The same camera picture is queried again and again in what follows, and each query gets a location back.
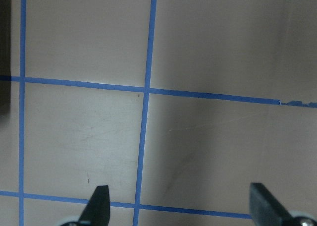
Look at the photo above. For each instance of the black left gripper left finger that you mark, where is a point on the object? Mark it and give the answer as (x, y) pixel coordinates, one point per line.
(96, 212)

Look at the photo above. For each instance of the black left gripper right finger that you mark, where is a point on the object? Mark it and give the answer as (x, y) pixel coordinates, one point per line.
(266, 210)

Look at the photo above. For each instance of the brown wicker basket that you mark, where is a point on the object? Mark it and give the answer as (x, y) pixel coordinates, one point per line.
(5, 57)

